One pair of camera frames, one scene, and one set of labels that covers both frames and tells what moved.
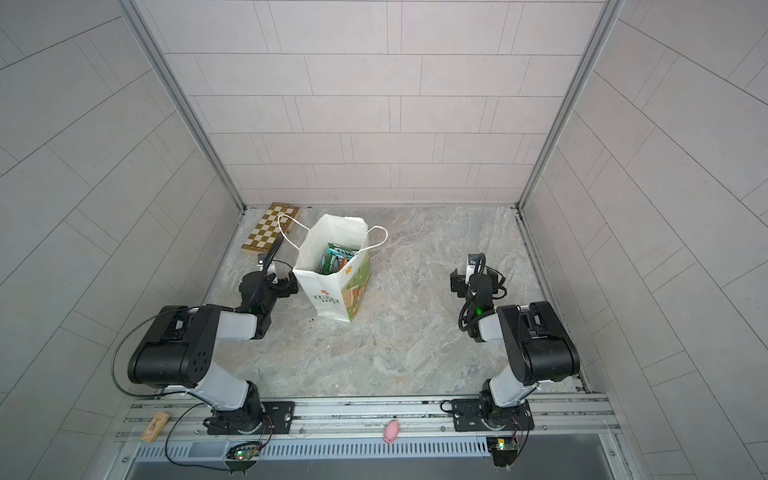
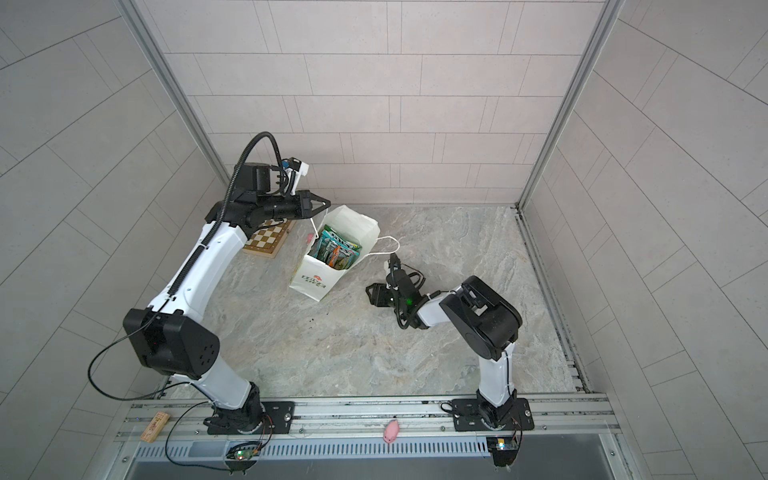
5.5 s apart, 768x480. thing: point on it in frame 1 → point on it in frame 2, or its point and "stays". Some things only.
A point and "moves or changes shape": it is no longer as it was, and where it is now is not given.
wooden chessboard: [279, 220] stays
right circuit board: [504, 450] stays
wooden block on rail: [155, 426] stays
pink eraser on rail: [391, 431] stays
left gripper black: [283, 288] → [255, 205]
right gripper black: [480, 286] → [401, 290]
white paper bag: [340, 293] moves or changes shape
